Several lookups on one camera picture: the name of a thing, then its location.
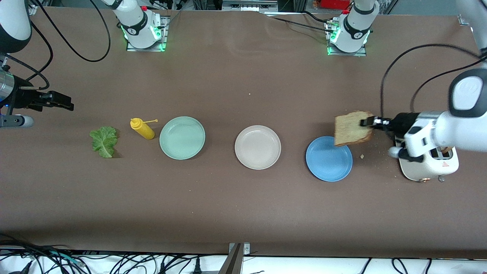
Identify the light bread slice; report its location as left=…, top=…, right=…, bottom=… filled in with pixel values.
left=334, top=111, right=376, bottom=147

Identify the green lettuce leaf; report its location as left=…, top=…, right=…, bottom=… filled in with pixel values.
left=90, top=126, right=118, bottom=158

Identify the yellow squeeze bottle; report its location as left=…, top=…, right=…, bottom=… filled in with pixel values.
left=130, top=118, right=158, bottom=140

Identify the blue plate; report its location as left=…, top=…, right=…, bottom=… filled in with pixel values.
left=306, top=136, right=353, bottom=182

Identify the beige plate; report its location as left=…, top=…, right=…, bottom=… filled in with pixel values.
left=234, top=125, right=282, bottom=170

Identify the mint green plate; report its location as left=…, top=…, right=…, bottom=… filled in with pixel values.
left=159, top=116, right=206, bottom=160

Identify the white toaster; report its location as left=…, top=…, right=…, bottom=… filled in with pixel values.
left=395, top=136, right=460, bottom=182

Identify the red box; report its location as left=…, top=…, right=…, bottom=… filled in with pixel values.
left=321, top=0, right=353, bottom=10

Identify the grey metal bar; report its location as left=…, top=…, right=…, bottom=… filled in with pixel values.
left=218, top=244, right=242, bottom=274

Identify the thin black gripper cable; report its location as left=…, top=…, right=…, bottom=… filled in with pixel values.
left=4, top=19, right=54, bottom=90

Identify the long black left arm cable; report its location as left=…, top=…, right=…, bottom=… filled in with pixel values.
left=380, top=43, right=487, bottom=123

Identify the long black arm cable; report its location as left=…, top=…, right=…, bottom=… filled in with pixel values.
left=380, top=43, right=487, bottom=123
left=36, top=0, right=111, bottom=62

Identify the long black right arm cable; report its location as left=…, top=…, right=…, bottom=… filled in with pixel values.
left=36, top=0, right=111, bottom=62

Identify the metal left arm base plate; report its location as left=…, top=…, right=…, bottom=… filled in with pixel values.
left=326, top=19, right=368, bottom=57

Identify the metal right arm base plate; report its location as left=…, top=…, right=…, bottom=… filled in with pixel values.
left=126, top=15, right=170, bottom=52

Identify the black base cable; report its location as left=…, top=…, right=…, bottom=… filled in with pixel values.
left=266, top=15, right=335, bottom=33
left=302, top=11, right=330, bottom=22

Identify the teal cable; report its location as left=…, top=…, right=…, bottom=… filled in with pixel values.
left=48, top=250, right=83, bottom=266

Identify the aluminium frame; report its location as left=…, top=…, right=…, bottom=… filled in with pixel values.
left=222, top=0, right=279, bottom=12

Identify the metal table edge bracket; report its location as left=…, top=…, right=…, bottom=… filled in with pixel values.
left=228, top=243, right=251, bottom=255

